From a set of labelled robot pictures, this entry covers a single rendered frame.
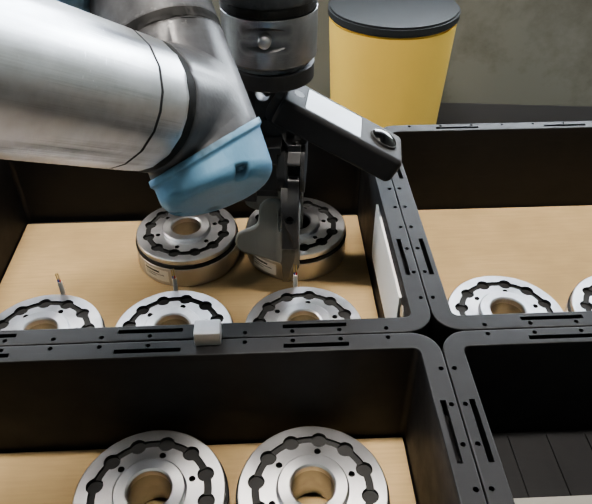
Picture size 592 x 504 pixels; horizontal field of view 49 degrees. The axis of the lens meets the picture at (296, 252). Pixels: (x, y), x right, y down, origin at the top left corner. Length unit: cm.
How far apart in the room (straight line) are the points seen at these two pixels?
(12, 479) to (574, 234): 59
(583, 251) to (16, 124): 59
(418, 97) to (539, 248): 132
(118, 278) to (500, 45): 210
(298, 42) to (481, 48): 209
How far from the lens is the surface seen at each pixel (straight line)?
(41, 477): 54
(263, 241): 59
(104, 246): 71
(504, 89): 267
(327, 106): 56
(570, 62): 268
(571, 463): 55
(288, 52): 50
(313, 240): 64
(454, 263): 68
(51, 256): 72
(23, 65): 28
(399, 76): 195
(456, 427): 41
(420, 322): 47
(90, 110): 31
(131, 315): 58
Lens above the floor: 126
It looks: 39 degrees down
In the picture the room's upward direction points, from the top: straight up
